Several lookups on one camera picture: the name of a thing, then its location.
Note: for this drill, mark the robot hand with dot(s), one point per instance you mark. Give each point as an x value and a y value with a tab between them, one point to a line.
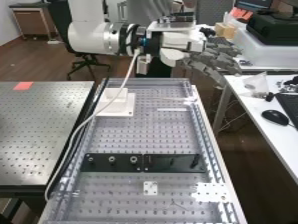
194	50

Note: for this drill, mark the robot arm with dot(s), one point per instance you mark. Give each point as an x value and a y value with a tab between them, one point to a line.
93	36

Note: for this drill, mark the cardboard box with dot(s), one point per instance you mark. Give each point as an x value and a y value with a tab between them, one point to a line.
225	30

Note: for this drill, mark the person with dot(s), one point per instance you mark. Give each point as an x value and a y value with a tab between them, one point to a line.
146	11

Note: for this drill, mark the clear plastic bag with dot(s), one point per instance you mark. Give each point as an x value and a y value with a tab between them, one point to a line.
257	85

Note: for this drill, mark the black case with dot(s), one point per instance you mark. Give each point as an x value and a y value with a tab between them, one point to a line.
272	28

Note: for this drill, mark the small white box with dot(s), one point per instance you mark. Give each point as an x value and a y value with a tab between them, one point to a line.
116	103

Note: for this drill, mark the black office chair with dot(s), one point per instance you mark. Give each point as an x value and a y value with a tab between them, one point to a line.
84	65

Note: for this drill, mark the black computer mouse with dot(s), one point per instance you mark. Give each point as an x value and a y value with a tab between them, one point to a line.
274	117

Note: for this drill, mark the clear box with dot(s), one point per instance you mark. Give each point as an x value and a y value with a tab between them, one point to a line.
146	133

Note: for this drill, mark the black keyboard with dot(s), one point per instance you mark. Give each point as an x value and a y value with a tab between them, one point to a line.
290	108

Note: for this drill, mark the white desk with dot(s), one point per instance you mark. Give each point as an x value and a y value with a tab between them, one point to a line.
266	133

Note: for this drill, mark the black plate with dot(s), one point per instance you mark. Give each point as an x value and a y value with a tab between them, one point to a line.
123	163

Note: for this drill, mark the brown wooden cabinet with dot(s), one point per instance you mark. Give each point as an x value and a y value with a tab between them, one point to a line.
30	21

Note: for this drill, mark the red tape patch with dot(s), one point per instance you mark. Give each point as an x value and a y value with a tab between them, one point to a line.
22	86

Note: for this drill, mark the small white square plate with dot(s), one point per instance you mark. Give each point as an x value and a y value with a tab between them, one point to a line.
150	188

